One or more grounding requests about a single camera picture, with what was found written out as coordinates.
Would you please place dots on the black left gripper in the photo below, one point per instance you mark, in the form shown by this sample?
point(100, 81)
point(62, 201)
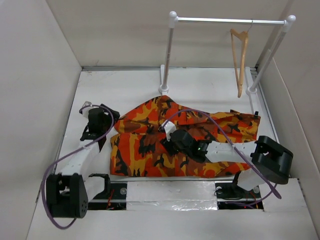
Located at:
point(108, 117)

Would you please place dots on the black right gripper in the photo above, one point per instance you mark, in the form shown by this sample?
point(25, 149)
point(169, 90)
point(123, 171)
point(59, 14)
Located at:
point(168, 145)

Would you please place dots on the orange camouflage trousers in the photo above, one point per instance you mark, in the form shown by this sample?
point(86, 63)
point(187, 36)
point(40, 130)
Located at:
point(136, 150)

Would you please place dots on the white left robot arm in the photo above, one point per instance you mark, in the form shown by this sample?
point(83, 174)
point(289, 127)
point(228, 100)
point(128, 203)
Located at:
point(69, 191)

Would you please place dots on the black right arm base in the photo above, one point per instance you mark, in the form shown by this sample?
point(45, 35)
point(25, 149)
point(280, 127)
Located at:
point(232, 197)

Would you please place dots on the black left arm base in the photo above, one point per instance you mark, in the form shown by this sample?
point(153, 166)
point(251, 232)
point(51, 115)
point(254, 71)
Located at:
point(115, 200)

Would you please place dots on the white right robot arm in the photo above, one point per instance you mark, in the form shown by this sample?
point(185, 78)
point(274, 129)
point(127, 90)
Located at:
point(269, 161)

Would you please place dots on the wooden clothes hanger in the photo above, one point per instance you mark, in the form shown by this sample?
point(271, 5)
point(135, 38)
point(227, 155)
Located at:
point(239, 62)

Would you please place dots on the white clothes rack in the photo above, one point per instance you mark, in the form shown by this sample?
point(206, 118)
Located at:
point(196, 60)

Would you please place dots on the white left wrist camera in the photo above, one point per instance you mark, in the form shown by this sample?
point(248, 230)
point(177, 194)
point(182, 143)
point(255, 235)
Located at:
point(84, 110)

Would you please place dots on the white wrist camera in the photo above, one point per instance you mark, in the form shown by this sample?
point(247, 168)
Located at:
point(168, 127)
point(84, 110)

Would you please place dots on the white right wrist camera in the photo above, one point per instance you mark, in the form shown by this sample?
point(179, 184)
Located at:
point(168, 127)

